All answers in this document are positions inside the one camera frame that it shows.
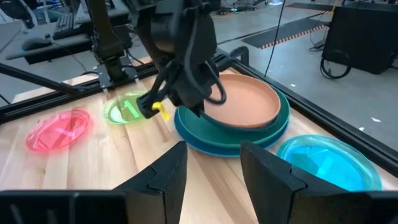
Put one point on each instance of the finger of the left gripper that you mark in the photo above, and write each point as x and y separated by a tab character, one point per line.
145	107

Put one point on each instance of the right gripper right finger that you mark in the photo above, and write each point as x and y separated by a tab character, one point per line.
267	186

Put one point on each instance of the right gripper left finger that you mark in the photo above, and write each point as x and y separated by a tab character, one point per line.
161	193

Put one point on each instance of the medium dark teal plate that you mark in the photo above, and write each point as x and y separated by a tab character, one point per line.
236	133

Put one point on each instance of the brown plastic plate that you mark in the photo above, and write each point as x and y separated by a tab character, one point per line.
245	99

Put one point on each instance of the small blue transparent plate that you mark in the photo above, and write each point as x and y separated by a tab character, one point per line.
329	165

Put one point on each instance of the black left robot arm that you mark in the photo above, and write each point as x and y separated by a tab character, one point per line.
107	40

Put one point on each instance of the small green transparent plate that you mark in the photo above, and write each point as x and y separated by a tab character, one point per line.
119	110

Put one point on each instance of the large teal plastic plate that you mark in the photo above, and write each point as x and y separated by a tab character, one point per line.
217	149

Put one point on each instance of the black orange-striped floor mat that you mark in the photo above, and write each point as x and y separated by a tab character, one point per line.
308	7
280	32

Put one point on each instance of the small red transparent plate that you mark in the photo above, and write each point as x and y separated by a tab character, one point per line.
57	130

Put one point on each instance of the black desk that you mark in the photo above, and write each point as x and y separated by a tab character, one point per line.
62	43

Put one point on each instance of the black keyboard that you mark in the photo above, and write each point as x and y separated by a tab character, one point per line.
63	23

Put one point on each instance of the black computer mouse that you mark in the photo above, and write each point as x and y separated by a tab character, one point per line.
35	43

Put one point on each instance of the black office chair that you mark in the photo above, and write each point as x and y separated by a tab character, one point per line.
18	12

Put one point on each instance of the black equipment cabinet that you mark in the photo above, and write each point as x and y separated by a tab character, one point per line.
360	37

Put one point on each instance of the black aluminium table frame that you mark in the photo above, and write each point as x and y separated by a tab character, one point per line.
342	129

